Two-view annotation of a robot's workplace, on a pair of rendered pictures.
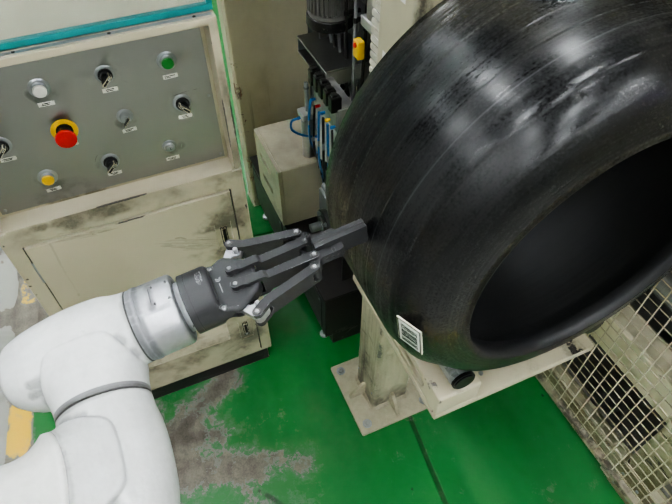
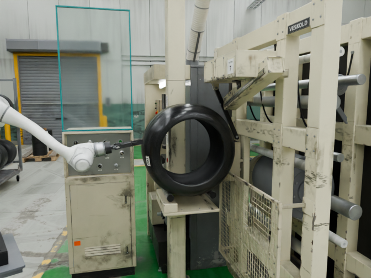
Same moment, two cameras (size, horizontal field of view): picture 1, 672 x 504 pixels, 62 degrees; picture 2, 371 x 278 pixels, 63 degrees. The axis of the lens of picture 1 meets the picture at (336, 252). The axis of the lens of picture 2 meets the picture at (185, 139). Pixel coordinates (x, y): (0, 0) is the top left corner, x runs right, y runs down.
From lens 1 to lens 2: 1.52 m
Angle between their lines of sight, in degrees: 43
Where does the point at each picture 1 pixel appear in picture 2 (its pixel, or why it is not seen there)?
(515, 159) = (163, 118)
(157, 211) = (107, 183)
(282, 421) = not seen: outside the picture
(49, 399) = not seen: hidden behind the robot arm
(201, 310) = (106, 145)
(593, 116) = (175, 112)
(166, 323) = (100, 145)
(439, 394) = (164, 203)
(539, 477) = not seen: outside the picture
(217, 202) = (125, 185)
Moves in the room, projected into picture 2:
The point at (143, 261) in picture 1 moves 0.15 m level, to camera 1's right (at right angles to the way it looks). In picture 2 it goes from (99, 201) to (116, 202)
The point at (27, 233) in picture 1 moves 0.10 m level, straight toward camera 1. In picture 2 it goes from (72, 180) to (74, 183)
